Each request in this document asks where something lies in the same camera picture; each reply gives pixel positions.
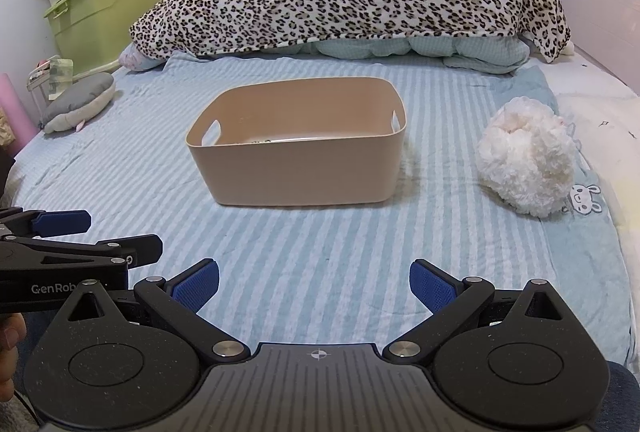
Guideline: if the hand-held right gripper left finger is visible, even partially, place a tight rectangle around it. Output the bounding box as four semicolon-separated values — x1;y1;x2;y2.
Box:
52;258;251;360

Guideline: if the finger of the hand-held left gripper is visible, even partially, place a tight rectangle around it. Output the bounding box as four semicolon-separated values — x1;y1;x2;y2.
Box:
0;207;93;237
0;234;164;270

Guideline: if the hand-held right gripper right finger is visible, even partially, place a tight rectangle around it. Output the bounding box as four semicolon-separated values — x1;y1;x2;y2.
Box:
382;259;581;360

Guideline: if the beige plastic storage basket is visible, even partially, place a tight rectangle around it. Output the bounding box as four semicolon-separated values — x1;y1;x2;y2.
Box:
186;76;407;207

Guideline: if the person's left hand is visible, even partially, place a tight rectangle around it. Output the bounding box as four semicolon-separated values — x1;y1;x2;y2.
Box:
0;314;28;395

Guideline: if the blue striped bed sheet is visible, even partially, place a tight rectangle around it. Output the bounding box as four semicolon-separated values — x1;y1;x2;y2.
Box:
10;52;633;368

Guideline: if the grey plush toy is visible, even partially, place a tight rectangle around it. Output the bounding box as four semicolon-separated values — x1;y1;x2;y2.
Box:
40;72;117;134

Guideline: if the clear acrylic holder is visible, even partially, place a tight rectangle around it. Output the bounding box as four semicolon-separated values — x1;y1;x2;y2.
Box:
27;56;76;102

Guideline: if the white fluffy plush toy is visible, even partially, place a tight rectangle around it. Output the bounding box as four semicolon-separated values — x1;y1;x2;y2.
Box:
475;96;576;219

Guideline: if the floral pillow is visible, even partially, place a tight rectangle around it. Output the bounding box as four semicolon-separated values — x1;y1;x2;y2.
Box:
119;42;168;72

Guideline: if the green plastic storage box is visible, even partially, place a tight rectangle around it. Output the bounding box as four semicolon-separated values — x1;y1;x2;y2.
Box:
42;0;173;75

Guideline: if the person's right leg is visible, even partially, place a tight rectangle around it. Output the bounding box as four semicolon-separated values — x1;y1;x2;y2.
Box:
597;359;640;432

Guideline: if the light green checked quilt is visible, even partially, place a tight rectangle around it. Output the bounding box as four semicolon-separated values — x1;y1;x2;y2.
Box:
310;34;531;75

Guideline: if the white mattress cover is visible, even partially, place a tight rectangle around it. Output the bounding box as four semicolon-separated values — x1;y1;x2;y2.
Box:
545;46;640;233

